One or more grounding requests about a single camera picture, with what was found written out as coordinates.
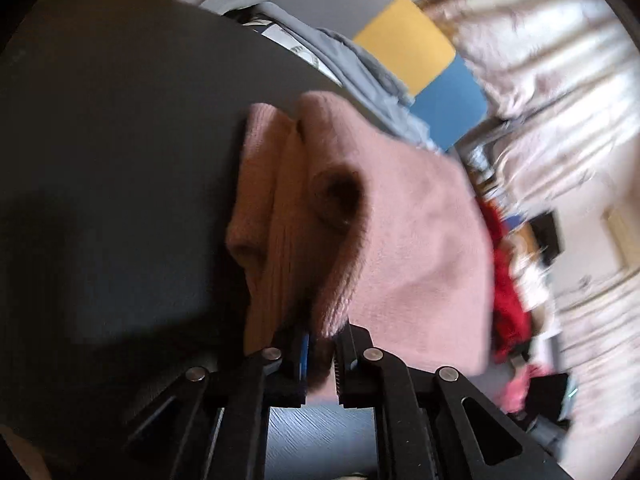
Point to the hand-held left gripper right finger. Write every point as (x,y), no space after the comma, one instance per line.
(341,375)

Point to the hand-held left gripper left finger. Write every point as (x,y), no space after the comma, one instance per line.
(303,360)

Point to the pink knit sweater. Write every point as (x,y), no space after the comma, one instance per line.
(415,240)

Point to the red knit sweater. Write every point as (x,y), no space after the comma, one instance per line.
(507,290)

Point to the black monitor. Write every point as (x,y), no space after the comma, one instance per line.
(545,235)

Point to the grey cloth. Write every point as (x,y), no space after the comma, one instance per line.
(360,70)

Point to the white pillow with blue lines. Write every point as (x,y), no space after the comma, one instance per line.
(295,45)

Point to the hanging pink printed curtain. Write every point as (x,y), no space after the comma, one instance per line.
(575,130)

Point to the bundled pink printed curtain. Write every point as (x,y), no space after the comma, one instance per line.
(515,35)

